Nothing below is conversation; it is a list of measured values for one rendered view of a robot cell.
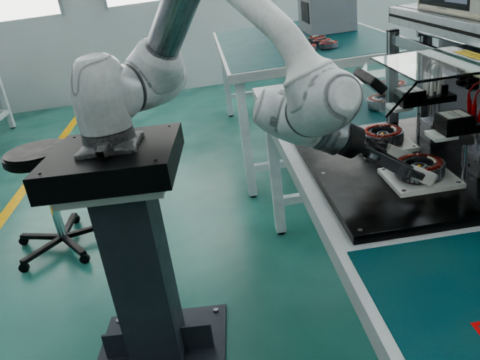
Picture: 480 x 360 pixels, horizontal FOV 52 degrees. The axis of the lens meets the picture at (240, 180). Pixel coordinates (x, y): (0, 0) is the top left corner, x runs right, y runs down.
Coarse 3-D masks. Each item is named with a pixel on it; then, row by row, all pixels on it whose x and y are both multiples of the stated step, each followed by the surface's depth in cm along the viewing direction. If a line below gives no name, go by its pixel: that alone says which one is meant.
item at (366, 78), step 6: (354, 72) 101; (360, 72) 99; (366, 72) 96; (360, 78) 98; (366, 78) 95; (372, 78) 93; (372, 84) 92; (378, 84) 92; (384, 84) 93; (378, 90) 93; (384, 90) 93
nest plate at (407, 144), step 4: (404, 136) 140; (404, 140) 137; (408, 140) 137; (400, 144) 135; (404, 144) 135; (408, 144) 134; (412, 144) 134; (404, 148) 132; (408, 148) 132; (412, 148) 132; (416, 148) 132
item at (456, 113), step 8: (440, 112) 113; (448, 112) 112; (456, 112) 112; (464, 112) 111; (440, 120) 111; (448, 120) 108; (456, 120) 108; (464, 120) 108; (472, 120) 108; (440, 128) 112; (448, 128) 109; (456, 128) 109; (464, 128) 109; (472, 128) 109; (432, 136) 111; (440, 136) 110; (448, 136) 109; (456, 136) 110
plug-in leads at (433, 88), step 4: (440, 80) 131; (444, 80) 134; (424, 84) 135; (428, 84) 133; (432, 84) 131; (436, 84) 134; (440, 84) 131; (444, 84) 134; (424, 88) 135; (428, 88) 133; (432, 88) 131; (436, 88) 135; (440, 88) 132; (444, 88) 134; (448, 88) 135; (428, 92) 134; (432, 92) 131; (436, 92) 133; (440, 92) 132; (432, 96) 132
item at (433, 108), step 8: (416, 88) 133; (408, 96) 130; (416, 96) 131; (424, 96) 131; (440, 96) 132; (448, 96) 131; (456, 96) 131; (400, 104) 133; (408, 104) 131; (416, 104) 131; (424, 104) 131; (432, 104) 132; (432, 112) 136
